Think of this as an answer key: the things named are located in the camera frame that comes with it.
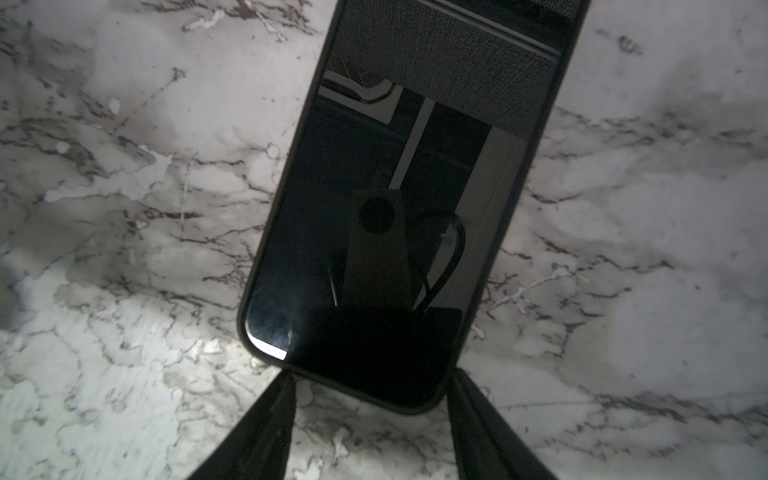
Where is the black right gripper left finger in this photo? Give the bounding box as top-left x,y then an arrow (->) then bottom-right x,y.
189,373 -> 297,480

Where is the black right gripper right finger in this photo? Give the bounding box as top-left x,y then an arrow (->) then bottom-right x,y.
447,368 -> 556,480

